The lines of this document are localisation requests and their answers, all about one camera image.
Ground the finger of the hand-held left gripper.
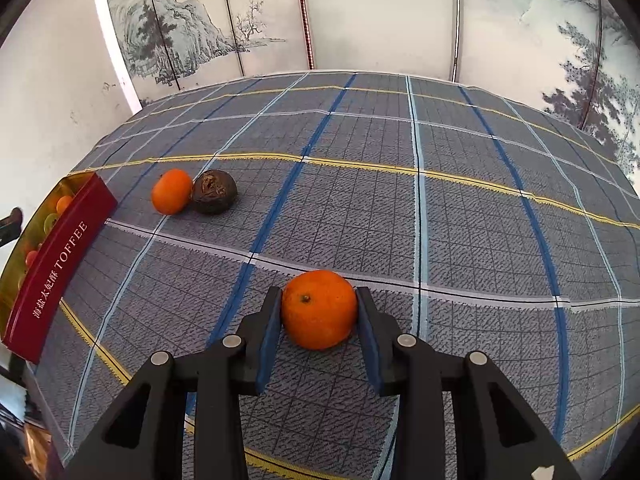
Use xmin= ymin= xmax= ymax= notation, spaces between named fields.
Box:
xmin=0 ymin=208 xmax=23 ymax=247

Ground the brown wrinkled fruit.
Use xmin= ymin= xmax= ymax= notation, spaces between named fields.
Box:
xmin=192 ymin=170 xmax=238 ymax=215

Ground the red and gold box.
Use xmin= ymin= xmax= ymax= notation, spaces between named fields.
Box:
xmin=0 ymin=171 xmax=118 ymax=365

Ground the painted folding screen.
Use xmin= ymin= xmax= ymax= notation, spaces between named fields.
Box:
xmin=102 ymin=0 xmax=640 ymax=176

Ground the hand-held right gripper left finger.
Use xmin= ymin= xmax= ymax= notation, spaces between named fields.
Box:
xmin=65 ymin=286 xmax=285 ymax=480

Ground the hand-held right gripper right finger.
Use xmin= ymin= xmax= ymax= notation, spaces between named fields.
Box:
xmin=354 ymin=286 xmax=583 ymax=480

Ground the blue plaid tablecloth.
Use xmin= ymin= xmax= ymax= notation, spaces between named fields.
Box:
xmin=35 ymin=71 xmax=640 ymax=480

